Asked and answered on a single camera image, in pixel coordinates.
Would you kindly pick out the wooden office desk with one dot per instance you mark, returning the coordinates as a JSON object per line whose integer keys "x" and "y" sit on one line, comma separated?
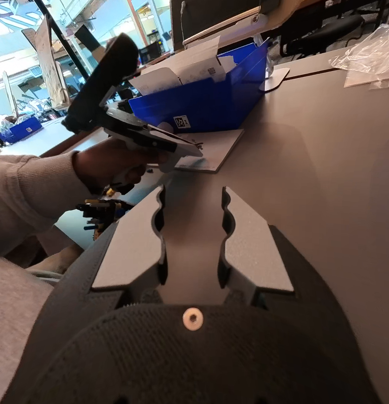
{"x": 235, "y": 27}

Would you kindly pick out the clear plastic bag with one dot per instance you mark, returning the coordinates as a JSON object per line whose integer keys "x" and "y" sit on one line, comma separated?
{"x": 368, "y": 53}

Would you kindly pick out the lego technic model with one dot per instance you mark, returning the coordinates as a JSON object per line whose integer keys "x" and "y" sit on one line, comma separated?
{"x": 102, "y": 214}

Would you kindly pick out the small blue bin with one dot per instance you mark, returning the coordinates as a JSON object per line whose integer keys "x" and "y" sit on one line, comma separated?
{"x": 22, "y": 129}

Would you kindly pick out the white monitor stand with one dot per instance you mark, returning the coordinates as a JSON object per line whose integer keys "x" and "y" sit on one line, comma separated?
{"x": 275, "y": 79}

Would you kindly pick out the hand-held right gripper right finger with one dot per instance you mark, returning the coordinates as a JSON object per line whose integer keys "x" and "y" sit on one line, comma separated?
{"x": 257, "y": 255}

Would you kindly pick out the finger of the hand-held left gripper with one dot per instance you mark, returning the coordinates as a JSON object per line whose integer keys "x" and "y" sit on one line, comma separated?
{"x": 169, "y": 162}
{"x": 178, "y": 143}

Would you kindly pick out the person's grey hoodie torso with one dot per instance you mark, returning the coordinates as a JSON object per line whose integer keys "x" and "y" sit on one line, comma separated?
{"x": 14, "y": 315}

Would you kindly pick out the person's left hand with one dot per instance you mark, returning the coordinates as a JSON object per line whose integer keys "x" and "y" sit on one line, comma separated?
{"x": 102, "y": 167}

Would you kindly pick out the leaning cardboard sheet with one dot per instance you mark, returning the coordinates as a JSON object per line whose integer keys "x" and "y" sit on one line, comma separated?
{"x": 49, "y": 63}

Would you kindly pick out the person's left forearm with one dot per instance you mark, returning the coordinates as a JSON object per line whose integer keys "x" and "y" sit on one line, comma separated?
{"x": 30, "y": 189}

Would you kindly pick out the lego instruction booklet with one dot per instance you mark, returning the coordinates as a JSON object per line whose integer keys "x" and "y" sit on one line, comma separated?
{"x": 216, "y": 148}

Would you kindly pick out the blue plastic bin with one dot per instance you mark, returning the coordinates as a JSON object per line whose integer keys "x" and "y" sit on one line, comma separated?
{"x": 207, "y": 101}

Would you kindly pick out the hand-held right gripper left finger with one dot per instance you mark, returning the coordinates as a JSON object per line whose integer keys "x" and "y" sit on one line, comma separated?
{"x": 131, "y": 252}

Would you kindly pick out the black stand pole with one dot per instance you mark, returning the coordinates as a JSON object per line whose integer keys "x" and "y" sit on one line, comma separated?
{"x": 60, "y": 38}

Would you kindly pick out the black office chair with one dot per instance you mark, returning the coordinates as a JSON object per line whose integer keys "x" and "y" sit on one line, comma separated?
{"x": 324, "y": 28}

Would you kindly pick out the white cardboard box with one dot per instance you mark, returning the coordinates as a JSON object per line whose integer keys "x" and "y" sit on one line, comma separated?
{"x": 169, "y": 79}

